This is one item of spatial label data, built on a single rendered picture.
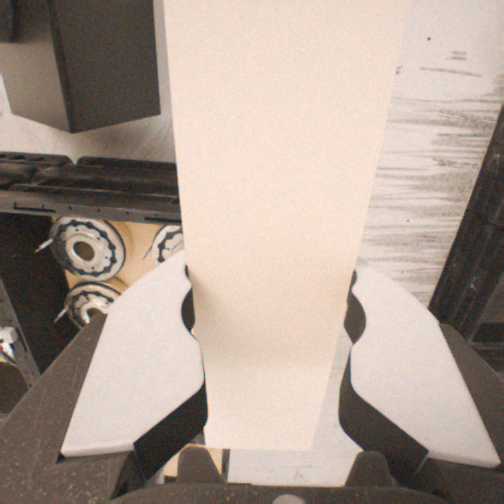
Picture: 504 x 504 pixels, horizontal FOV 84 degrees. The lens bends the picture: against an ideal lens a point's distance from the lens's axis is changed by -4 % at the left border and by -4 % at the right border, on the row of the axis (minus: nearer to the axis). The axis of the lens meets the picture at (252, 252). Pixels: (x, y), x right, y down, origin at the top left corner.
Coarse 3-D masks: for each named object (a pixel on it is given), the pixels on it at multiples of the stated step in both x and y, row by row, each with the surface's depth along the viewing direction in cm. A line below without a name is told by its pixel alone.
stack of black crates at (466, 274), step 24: (480, 216) 96; (456, 240) 103; (480, 240) 91; (456, 264) 103; (480, 264) 92; (456, 288) 104; (480, 288) 92; (456, 312) 103; (480, 312) 90; (480, 336) 98
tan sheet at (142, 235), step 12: (132, 228) 40; (144, 228) 40; (156, 228) 40; (132, 240) 41; (144, 240) 41; (132, 252) 42; (144, 252) 42; (132, 264) 43; (144, 264) 43; (72, 276) 44; (120, 276) 44; (132, 276) 44
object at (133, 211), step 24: (0, 192) 29; (24, 192) 30; (72, 216) 29; (96, 216) 29; (120, 216) 29; (144, 216) 28; (168, 216) 28; (0, 264) 32; (0, 288) 33; (24, 336) 37
